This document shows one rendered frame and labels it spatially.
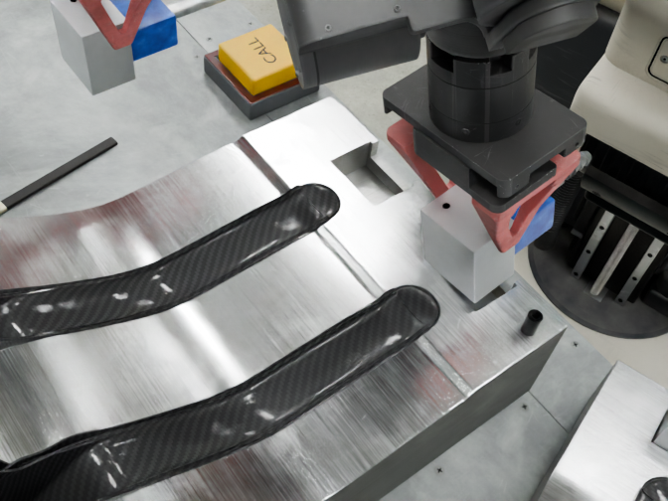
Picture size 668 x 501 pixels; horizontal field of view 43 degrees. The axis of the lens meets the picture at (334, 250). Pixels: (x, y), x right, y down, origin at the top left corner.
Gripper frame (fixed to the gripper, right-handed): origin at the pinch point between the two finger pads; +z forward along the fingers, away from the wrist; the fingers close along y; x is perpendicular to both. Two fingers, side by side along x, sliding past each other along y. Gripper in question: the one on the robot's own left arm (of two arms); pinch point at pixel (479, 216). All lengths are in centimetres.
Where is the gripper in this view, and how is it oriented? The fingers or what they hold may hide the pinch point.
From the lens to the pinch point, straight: 54.6
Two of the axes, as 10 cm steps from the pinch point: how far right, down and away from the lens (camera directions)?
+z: 1.2, 6.3, 7.7
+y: 6.0, 5.6, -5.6
